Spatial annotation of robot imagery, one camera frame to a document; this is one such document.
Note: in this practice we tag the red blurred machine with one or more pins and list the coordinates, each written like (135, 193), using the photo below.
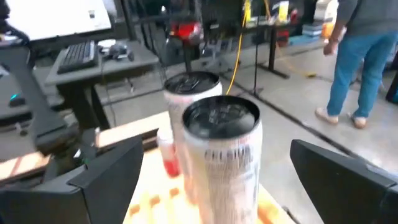
(186, 31)

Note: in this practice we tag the person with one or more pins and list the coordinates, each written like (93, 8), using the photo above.
(357, 62)

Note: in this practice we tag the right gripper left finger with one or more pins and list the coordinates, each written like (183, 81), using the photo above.
(77, 199)

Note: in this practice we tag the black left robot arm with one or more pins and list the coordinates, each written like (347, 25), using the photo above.
(34, 102)

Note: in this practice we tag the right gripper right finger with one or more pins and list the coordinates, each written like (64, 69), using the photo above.
(351, 189)

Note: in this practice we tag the white screen desk monitor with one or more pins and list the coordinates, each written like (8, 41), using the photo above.
(56, 18)

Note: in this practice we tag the black legged table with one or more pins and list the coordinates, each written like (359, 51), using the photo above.
(273, 53)

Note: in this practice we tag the grey desk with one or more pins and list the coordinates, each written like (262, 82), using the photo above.
(130, 62)
(51, 90)

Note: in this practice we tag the black tripod stand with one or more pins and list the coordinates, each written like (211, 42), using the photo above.
(256, 46)

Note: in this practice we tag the black keyboard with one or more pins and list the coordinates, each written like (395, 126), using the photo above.
(77, 57)

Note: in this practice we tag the black computer mouse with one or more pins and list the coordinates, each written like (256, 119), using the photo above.
(17, 101)

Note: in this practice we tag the white and red can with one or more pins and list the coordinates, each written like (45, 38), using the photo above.
(169, 158)

